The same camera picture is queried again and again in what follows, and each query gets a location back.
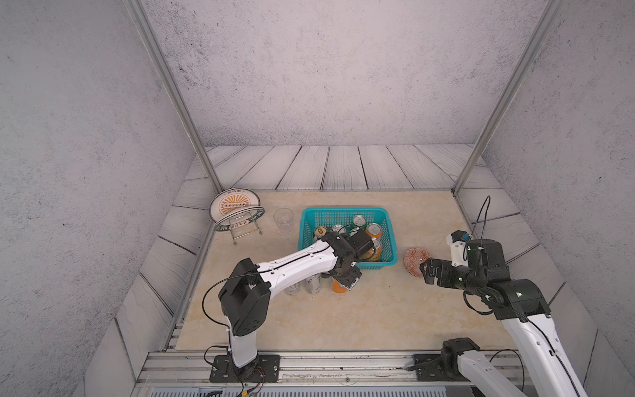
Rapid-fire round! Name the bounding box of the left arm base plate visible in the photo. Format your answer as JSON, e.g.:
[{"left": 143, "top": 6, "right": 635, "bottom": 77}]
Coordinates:
[{"left": 209, "top": 354, "right": 281, "bottom": 384}]

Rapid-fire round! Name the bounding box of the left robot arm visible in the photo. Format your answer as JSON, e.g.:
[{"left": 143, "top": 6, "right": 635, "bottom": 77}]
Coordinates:
[{"left": 218, "top": 233, "right": 372, "bottom": 369}]

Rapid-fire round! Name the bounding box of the white Monster can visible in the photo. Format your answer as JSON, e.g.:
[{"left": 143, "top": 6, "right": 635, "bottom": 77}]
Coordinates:
[
  {"left": 284, "top": 282, "right": 302, "bottom": 296},
  {"left": 304, "top": 274, "right": 322, "bottom": 294}
]

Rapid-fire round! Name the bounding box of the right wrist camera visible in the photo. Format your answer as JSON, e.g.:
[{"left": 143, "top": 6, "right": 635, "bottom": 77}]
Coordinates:
[{"left": 446, "top": 230, "right": 505, "bottom": 270}]

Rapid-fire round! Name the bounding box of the orange fanta can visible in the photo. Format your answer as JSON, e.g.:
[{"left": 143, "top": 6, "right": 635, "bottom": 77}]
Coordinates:
[
  {"left": 332, "top": 279, "right": 348, "bottom": 294},
  {"left": 365, "top": 223, "right": 384, "bottom": 239}
]

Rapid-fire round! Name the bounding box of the wire plate stand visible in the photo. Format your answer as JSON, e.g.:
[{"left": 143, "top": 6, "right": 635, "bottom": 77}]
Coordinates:
[{"left": 213, "top": 206, "right": 266, "bottom": 246}]

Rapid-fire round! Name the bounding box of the orange can middle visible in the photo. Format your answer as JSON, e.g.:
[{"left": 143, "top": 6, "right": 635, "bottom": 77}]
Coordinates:
[{"left": 332, "top": 224, "right": 347, "bottom": 236}]

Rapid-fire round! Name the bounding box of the gold green can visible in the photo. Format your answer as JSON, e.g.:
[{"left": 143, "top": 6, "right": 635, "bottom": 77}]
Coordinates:
[{"left": 314, "top": 226, "right": 329, "bottom": 241}]

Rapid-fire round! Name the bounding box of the green can rear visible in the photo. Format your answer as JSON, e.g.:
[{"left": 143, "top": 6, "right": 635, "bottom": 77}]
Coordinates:
[{"left": 352, "top": 214, "right": 368, "bottom": 230}]

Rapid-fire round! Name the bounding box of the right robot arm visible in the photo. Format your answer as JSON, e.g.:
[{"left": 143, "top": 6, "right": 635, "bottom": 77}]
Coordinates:
[{"left": 420, "top": 258, "right": 587, "bottom": 396}]

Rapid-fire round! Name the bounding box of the teal plastic basket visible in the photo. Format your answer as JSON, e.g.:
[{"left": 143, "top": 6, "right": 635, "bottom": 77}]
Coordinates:
[{"left": 298, "top": 207, "right": 399, "bottom": 270}]

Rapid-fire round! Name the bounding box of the aluminium mounting rail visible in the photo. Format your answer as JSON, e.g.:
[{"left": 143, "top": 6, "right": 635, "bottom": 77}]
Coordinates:
[{"left": 132, "top": 349, "right": 477, "bottom": 396}]

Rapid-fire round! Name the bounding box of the decorated plate on stand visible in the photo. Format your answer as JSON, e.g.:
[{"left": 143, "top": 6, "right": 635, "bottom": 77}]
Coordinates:
[{"left": 209, "top": 189, "right": 261, "bottom": 222}]

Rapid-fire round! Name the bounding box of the orange can front right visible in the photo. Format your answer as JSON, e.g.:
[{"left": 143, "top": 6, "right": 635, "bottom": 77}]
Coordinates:
[{"left": 363, "top": 238, "right": 383, "bottom": 262}]

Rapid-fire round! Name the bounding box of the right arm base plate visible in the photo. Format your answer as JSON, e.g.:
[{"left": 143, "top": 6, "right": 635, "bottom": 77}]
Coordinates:
[{"left": 412, "top": 353, "right": 465, "bottom": 382}]

